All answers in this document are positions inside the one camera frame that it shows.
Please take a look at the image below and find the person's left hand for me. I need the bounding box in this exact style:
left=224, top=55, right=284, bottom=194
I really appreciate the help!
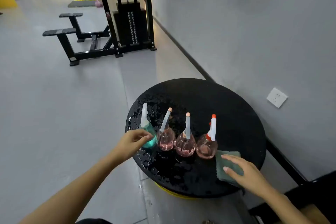
left=111, top=128, right=154, bottom=166

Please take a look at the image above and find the person's right hand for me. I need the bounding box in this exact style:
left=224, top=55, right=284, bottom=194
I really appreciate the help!
left=221, top=154, right=275, bottom=198

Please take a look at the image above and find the green spray bottle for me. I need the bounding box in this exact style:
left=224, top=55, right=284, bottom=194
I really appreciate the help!
left=139, top=102, right=159, bottom=149

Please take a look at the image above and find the green cleaning cloth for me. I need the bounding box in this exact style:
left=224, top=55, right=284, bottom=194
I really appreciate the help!
left=215, top=150, right=245, bottom=188

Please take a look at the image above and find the pink spray bottle grey nozzle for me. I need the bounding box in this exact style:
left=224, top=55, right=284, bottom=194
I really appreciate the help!
left=175, top=112, right=196, bottom=158
left=156, top=107, right=176, bottom=152

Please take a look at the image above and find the pink bottle orange white nozzle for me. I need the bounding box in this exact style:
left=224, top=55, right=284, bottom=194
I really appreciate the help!
left=195, top=114, right=218, bottom=160

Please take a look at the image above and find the black metal rack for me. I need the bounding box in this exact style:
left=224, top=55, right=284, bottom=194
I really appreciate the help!
left=248, top=170, right=336, bottom=224

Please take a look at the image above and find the person's left forearm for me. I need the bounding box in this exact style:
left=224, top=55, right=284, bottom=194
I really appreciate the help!
left=18, top=150, right=124, bottom=224

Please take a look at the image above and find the round black table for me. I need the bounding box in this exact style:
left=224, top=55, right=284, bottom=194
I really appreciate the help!
left=125, top=78, right=267, bottom=198

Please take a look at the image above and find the grey exercise mat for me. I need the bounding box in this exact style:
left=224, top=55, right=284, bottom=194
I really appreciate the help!
left=68, top=0, right=99, bottom=8

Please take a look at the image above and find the white wall socket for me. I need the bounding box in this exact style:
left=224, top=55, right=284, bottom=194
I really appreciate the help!
left=266, top=87, right=289, bottom=109

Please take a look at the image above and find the black cable weight machine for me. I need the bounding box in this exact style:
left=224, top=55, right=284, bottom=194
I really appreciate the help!
left=42, top=0, right=158, bottom=67

